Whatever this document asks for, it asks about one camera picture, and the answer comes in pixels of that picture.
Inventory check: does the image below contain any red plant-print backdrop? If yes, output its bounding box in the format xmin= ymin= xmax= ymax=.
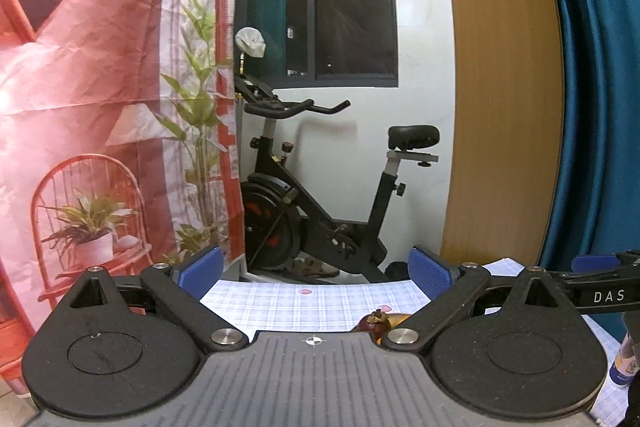
xmin=1 ymin=0 xmax=245 ymax=395

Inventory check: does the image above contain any black exercise bike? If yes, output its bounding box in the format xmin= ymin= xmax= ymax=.
xmin=234 ymin=75 xmax=440 ymax=283

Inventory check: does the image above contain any blue plaid tablecloth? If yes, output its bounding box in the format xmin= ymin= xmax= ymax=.
xmin=201 ymin=258 xmax=628 ymax=426

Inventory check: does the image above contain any wooden door panel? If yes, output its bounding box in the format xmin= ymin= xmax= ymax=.
xmin=440 ymin=0 xmax=564 ymax=265

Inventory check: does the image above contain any orange tangerine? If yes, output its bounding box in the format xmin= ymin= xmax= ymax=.
xmin=384 ymin=313 xmax=416 ymax=346

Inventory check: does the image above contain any dark purple mangosteen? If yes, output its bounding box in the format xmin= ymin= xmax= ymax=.
xmin=352 ymin=309 xmax=392 ymax=341

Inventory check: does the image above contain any blue curtain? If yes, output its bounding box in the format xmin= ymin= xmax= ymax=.
xmin=541 ymin=0 xmax=639 ymax=270

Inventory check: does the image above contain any plastic bottle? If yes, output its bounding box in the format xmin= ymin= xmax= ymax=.
xmin=608 ymin=334 xmax=639 ymax=386

